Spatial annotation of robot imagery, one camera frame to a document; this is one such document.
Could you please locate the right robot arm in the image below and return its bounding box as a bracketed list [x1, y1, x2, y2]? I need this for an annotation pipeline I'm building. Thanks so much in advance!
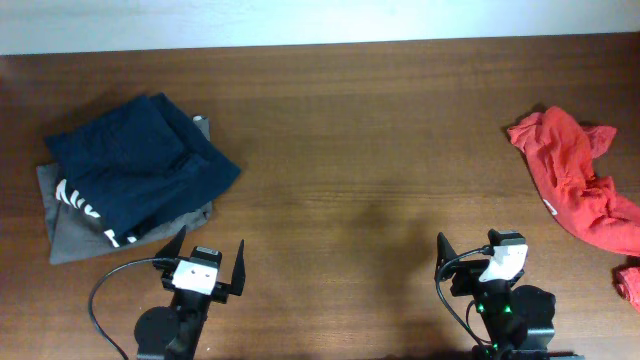
[434, 229, 584, 360]

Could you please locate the left black cable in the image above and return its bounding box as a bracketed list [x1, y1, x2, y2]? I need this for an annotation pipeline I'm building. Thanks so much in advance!
[87, 256, 176, 360]

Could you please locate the red cloth at edge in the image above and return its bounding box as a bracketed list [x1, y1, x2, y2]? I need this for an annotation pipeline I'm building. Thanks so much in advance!
[614, 267, 640, 312]

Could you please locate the red orange t-shirt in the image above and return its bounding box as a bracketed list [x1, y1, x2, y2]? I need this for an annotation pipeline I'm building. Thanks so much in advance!
[507, 106, 639, 257]

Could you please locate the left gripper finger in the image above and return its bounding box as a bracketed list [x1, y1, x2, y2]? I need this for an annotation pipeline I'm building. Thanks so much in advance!
[229, 240, 246, 296]
[155, 226, 187, 258]

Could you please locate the folded navy blue t-shirt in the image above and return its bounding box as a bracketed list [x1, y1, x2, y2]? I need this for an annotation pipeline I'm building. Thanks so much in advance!
[45, 93, 241, 248]

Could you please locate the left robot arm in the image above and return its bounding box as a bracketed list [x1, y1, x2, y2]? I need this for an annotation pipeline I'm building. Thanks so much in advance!
[134, 228, 246, 360]

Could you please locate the folded grey t-shirt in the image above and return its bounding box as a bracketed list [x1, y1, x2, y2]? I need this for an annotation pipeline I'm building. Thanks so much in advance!
[36, 120, 212, 264]

